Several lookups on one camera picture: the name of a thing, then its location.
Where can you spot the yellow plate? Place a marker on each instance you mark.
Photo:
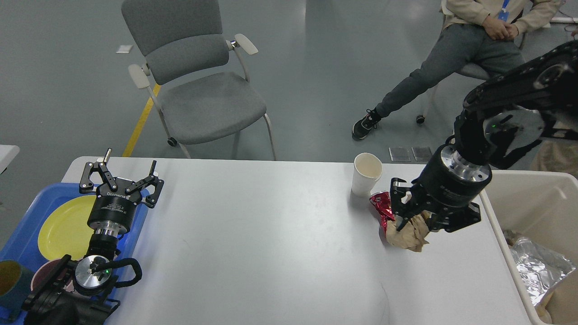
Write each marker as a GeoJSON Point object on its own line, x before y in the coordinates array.
{"type": "Point", "coordinates": [66, 230]}

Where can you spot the dark teal mug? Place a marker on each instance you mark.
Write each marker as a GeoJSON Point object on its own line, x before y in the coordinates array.
{"type": "Point", "coordinates": [15, 282]}

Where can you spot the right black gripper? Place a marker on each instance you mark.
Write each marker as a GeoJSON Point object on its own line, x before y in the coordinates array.
{"type": "Point", "coordinates": [446, 187]}

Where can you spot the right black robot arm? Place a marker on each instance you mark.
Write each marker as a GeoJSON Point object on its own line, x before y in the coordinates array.
{"type": "Point", "coordinates": [502, 120]}

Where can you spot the seated person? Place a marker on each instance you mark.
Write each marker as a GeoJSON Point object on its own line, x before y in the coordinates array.
{"type": "Point", "coordinates": [481, 32]}

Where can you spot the beige plastic bin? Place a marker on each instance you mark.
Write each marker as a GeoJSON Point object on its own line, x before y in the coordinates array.
{"type": "Point", "coordinates": [539, 205]}

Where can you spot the brown paper bag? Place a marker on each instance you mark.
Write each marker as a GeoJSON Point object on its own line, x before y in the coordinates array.
{"type": "Point", "coordinates": [561, 306]}

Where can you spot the tan cloth at right edge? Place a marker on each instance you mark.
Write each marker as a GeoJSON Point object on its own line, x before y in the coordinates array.
{"type": "Point", "coordinates": [557, 156]}

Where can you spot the white side table corner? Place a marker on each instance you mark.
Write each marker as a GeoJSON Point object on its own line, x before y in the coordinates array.
{"type": "Point", "coordinates": [7, 155]}

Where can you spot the brown paper ball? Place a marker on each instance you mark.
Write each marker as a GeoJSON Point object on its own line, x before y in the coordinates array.
{"type": "Point", "coordinates": [413, 234]}

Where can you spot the aluminium foil tray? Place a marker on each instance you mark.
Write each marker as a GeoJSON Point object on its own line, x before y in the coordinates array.
{"type": "Point", "coordinates": [540, 268]}

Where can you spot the crushed red soda can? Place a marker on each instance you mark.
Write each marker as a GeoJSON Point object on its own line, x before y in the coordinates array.
{"type": "Point", "coordinates": [382, 202]}

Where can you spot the pink mug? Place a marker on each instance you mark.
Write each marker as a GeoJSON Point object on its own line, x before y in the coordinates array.
{"type": "Point", "coordinates": [43, 273]}

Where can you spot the white paper cup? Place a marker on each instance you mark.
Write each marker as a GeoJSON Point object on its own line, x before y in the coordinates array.
{"type": "Point", "coordinates": [367, 172]}

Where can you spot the grey office chair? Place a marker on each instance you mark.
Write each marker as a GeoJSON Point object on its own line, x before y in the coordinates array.
{"type": "Point", "coordinates": [180, 37]}

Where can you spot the blue plastic tray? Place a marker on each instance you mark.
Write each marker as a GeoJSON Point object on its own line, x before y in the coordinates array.
{"type": "Point", "coordinates": [22, 244]}

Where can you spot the white chair under person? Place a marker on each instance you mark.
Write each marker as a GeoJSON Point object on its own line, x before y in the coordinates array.
{"type": "Point", "coordinates": [469, 70]}

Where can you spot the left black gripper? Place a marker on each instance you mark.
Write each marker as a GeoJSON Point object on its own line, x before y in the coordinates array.
{"type": "Point", "coordinates": [114, 210]}

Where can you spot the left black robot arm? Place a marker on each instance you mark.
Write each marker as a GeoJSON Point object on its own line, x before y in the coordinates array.
{"type": "Point", "coordinates": [76, 292]}

